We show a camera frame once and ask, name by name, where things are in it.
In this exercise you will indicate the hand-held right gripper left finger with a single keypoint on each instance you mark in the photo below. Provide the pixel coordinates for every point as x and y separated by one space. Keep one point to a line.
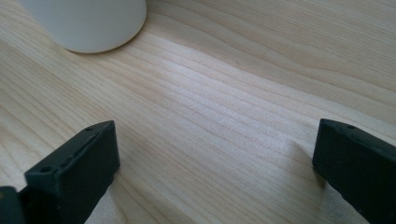
71 174

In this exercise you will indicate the white cup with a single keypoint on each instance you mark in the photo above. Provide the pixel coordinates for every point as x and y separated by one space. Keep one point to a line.
90 23

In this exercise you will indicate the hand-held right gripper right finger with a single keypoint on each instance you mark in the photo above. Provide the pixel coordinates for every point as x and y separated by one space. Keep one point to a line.
358 165

